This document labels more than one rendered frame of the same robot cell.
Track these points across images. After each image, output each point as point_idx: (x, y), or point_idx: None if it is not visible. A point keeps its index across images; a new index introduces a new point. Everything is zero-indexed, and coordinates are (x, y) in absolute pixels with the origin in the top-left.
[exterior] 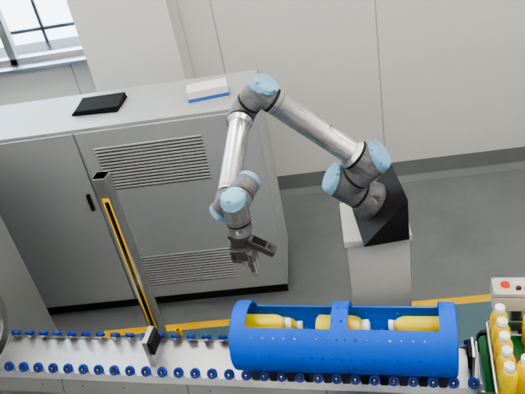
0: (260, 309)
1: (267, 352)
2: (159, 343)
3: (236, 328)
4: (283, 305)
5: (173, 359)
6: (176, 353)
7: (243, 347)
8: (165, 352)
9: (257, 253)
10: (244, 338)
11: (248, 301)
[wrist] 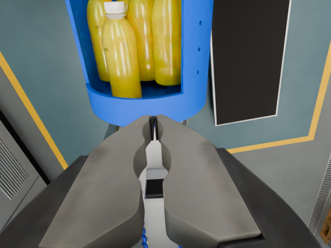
0: (89, 75)
1: (210, 33)
2: (146, 176)
3: (184, 108)
4: (72, 27)
5: (158, 156)
6: (149, 156)
7: (205, 83)
8: (149, 165)
9: (30, 210)
10: (197, 87)
11: (107, 102)
